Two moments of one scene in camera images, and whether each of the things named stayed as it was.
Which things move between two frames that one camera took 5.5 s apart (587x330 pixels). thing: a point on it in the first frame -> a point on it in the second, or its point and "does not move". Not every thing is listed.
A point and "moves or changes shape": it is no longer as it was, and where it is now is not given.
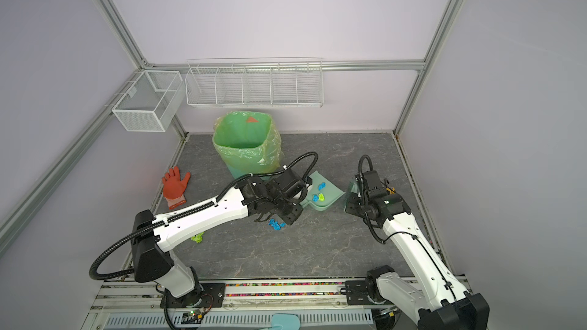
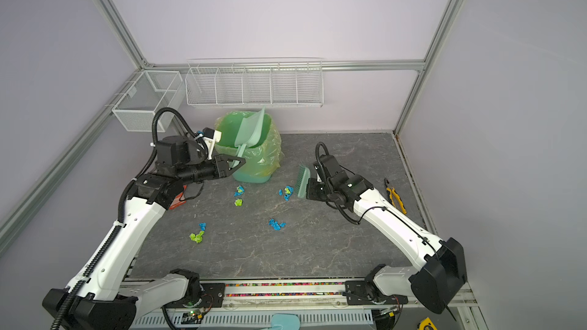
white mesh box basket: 150,102 does not move
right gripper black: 351,207 -> 312,193
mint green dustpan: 322,193 moves or changes shape
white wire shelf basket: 282,82 does not move
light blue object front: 287,321 does not move
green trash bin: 248,143 does not move
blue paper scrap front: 276,225 does not move
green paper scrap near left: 198,237 does not move
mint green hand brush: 353,187 moves or changes shape
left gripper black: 292,218 -> 221,166
